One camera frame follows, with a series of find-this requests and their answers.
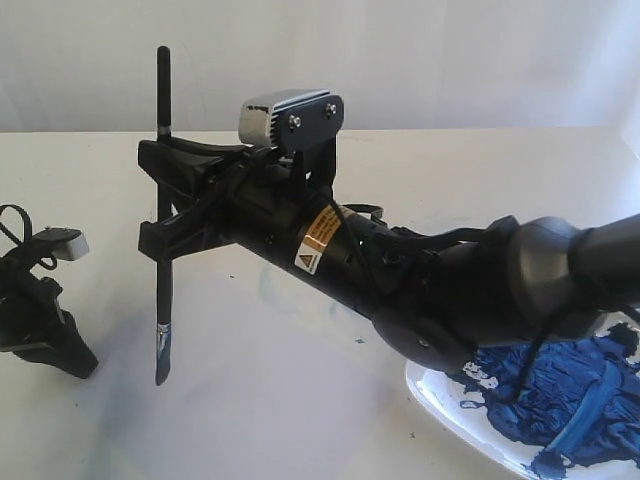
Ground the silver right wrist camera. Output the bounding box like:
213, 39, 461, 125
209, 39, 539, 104
238, 89, 345, 153

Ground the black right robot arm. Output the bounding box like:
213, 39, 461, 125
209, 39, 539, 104
138, 138, 639, 380

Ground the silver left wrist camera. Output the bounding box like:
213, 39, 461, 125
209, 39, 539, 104
32, 228, 90, 262

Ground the white sheet of paper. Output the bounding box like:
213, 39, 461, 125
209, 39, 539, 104
1, 261, 400, 479

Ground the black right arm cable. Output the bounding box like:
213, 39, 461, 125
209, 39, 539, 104
319, 197, 640, 406

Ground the black paintbrush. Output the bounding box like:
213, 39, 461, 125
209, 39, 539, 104
153, 46, 175, 386

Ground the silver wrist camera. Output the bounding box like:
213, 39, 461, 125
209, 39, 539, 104
32, 228, 90, 262
238, 89, 345, 153

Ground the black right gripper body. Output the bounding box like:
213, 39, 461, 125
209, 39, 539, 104
200, 149, 380, 300

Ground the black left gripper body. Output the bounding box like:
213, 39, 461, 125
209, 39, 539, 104
1, 249, 70, 354

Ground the white plate with blue paint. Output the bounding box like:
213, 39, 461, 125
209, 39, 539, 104
405, 314, 639, 479

